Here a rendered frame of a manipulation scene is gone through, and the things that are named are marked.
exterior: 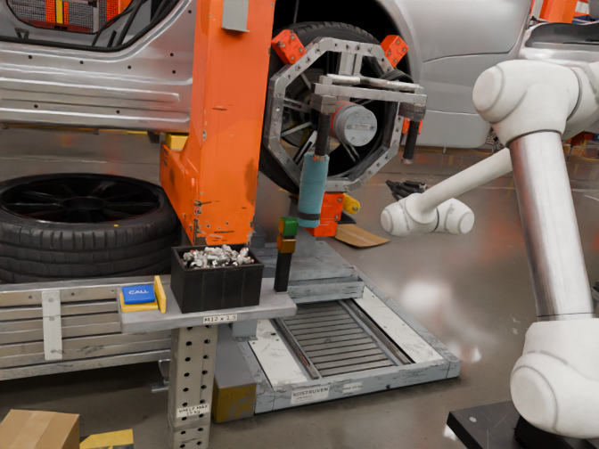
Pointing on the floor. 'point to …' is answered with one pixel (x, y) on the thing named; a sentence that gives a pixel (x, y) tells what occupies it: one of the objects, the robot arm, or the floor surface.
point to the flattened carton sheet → (346, 232)
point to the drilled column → (191, 386)
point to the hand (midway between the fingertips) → (393, 185)
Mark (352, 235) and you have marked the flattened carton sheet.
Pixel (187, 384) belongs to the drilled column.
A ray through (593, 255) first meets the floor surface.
